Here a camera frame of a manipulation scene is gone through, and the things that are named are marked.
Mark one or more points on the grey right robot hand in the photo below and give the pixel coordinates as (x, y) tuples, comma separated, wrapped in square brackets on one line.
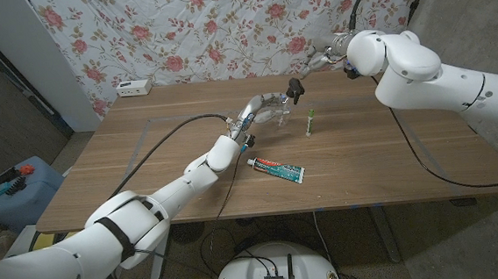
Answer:
[(332, 48)]

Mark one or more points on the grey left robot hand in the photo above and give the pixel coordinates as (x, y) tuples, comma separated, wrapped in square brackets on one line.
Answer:
[(251, 104)]

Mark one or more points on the clear plastic spray bottle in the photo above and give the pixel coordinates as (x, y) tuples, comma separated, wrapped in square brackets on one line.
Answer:
[(283, 117)]

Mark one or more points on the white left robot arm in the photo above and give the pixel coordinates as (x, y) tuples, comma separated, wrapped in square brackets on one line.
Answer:
[(169, 193)]

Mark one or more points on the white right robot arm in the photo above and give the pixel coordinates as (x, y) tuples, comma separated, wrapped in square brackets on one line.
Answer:
[(425, 83)]

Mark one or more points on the green white marker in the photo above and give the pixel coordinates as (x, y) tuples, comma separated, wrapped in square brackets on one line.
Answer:
[(309, 123)]

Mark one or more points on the toothpaste tube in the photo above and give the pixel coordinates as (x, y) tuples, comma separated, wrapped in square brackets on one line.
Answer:
[(277, 170)]

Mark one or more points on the grey tape table outline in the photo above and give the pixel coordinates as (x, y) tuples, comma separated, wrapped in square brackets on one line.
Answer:
[(177, 116)]

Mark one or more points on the floral backdrop cloth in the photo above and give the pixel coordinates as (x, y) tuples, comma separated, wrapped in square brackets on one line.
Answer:
[(224, 31)]

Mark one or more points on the white power strip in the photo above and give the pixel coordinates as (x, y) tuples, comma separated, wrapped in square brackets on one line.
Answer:
[(133, 88)]

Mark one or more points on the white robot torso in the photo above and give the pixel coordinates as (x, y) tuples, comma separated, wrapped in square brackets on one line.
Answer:
[(249, 271)]

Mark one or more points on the white table leg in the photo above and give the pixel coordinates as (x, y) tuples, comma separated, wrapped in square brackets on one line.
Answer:
[(385, 235), (159, 264)]

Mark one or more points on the orange toy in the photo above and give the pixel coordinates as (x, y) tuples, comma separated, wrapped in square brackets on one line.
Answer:
[(27, 169)]

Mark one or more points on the blue storage box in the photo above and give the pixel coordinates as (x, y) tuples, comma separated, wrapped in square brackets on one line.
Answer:
[(29, 203)]

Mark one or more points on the yellow black floor mat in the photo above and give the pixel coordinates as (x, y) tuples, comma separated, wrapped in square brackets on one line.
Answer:
[(47, 242)]

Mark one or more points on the black bristle brush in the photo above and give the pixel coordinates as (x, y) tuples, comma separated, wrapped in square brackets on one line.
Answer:
[(17, 185)]

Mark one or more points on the black block toy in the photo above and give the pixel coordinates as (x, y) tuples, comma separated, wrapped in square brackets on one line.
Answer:
[(7, 175)]

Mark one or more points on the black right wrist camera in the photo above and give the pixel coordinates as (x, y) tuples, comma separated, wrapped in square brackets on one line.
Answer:
[(351, 70)]

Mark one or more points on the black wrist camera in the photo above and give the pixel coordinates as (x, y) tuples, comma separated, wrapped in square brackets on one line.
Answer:
[(351, 70), (248, 141)]

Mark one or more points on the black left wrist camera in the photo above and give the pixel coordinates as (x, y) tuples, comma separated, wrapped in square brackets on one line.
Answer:
[(248, 141)]

